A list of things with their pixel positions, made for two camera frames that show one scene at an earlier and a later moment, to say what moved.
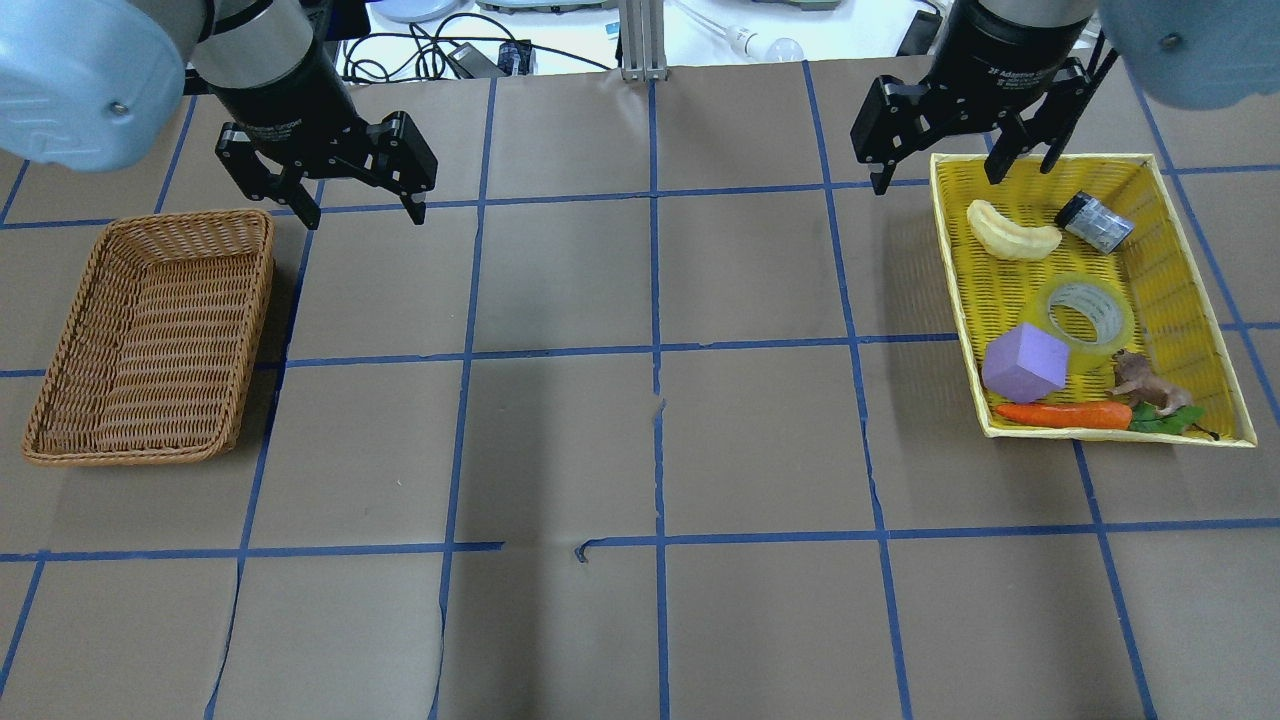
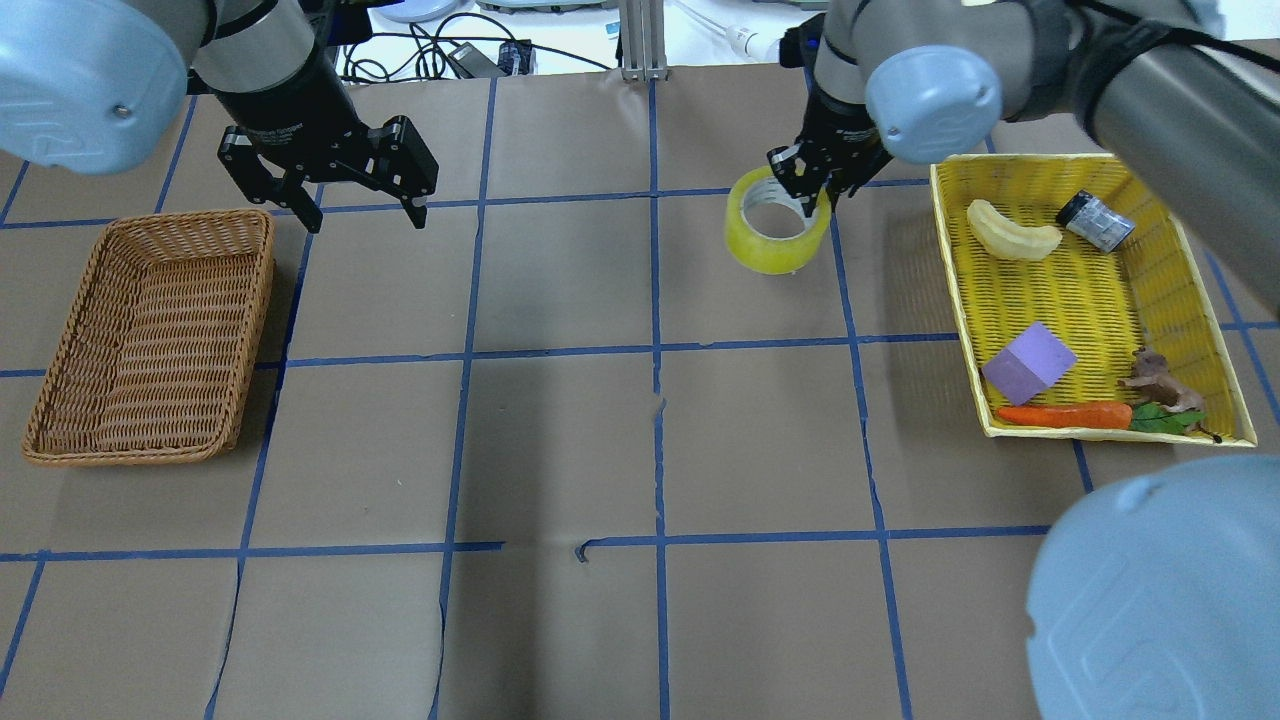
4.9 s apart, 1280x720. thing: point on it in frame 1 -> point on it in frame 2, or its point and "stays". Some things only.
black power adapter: x=471 y=63 stays
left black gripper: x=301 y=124 stays
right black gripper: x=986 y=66 -> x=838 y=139
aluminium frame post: x=642 y=24 stays
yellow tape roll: x=1105 y=303 -> x=770 y=254
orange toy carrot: x=1073 y=414 stays
